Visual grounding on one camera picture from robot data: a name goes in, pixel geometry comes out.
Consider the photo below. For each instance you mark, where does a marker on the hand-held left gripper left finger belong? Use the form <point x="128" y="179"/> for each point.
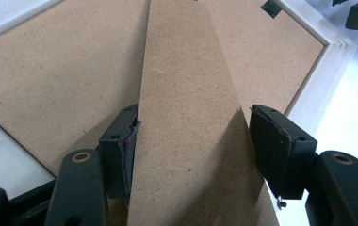
<point x="117" y="147"/>

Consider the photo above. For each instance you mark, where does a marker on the white table mat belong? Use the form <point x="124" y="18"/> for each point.
<point x="356" y="109"/>

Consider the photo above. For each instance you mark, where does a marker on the light wooden photo frame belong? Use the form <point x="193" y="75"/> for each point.
<point x="57" y="78"/>

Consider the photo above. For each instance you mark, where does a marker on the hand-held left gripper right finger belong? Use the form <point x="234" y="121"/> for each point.
<point x="280" y="147"/>

